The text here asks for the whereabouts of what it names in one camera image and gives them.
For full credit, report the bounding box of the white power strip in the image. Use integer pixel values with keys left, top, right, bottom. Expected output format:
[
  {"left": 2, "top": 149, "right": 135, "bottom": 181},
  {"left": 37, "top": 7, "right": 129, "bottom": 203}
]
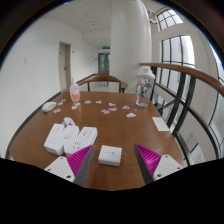
[{"left": 43, "top": 122, "right": 99, "bottom": 158}]

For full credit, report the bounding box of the tall grid window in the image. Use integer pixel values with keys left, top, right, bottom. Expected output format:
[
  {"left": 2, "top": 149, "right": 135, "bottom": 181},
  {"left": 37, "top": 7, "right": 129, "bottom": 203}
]
[{"left": 161, "top": 34, "right": 196, "bottom": 94}]

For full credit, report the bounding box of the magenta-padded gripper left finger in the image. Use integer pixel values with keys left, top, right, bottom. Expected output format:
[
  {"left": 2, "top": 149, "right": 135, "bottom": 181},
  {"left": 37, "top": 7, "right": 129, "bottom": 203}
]
[{"left": 44, "top": 144, "right": 96, "bottom": 187}]

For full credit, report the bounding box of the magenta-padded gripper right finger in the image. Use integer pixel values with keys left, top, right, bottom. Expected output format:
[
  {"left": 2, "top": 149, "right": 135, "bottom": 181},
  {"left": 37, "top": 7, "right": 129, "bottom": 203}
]
[{"left": 133, "top": 143, "right": 185, "bottom": 185}]

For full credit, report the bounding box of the hand sanitizer pump bottle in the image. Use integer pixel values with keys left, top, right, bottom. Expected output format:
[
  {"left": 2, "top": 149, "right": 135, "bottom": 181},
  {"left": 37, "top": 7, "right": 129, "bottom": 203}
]
[{"left": 69, "top": 77, "right": 81, "bottom": 103}]

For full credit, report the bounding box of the white paper sheet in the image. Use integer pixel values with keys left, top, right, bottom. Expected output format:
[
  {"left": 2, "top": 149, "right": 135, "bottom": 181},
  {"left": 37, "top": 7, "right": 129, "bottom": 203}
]
[{"left": 151, "top": 116, "right": 171, "bottom": 132}]

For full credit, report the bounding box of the brown wooden chair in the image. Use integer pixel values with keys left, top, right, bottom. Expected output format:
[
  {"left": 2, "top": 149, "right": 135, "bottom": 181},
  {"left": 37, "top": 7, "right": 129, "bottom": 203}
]
[{"left": 77, "top": 74, "right": 129, "bottom": 94}]

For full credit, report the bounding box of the clear plastic drink bottle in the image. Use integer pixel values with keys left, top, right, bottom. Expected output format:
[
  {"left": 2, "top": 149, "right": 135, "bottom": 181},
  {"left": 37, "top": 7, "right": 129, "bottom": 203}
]
[{"left": 134, "top": 66, "right": 156, "bottom": 111}]

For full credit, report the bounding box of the white computer mouse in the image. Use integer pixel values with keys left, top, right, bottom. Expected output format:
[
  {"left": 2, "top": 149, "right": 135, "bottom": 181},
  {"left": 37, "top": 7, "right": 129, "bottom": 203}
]
[{"left": 41, "top": 101, "right": 58, "bottom": 113}]

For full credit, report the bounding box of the beige single door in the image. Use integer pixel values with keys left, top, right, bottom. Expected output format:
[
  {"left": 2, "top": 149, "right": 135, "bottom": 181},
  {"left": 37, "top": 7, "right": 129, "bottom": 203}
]
[{"left": 58, "top": 41, "right": 72, "bottom": 93}]

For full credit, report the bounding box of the large side window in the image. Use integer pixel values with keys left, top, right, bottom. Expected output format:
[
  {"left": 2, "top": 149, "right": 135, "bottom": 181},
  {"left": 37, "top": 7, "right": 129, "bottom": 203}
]
[{"left": 208, "top": 43, "right": 224, "bottom": 158}]

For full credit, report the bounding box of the glass double door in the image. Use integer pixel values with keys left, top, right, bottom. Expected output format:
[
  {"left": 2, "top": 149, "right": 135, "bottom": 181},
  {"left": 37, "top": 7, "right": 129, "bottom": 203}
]
[{"left": 97, "top": 51, "right": 111, "bottom": 76}]

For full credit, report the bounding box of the white charger block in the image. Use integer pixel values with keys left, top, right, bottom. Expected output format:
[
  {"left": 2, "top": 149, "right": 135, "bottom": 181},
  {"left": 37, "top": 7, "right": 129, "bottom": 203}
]
[{"left": 97, "top": 144, "right": 128, "bottom": 167}]

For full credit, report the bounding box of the small arched grid window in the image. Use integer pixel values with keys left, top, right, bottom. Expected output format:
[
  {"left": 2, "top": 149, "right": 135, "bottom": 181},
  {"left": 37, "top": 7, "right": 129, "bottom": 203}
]
[{"left": 156, "top": 9, "right": 184, "bottom": 32}]

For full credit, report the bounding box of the wooden-topped black metal railing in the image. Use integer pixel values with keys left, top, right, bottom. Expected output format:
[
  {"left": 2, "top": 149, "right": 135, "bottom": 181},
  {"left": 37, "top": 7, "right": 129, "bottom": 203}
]
[{"left": 139, "top": 61, "right": 224, "bottom": 168}]

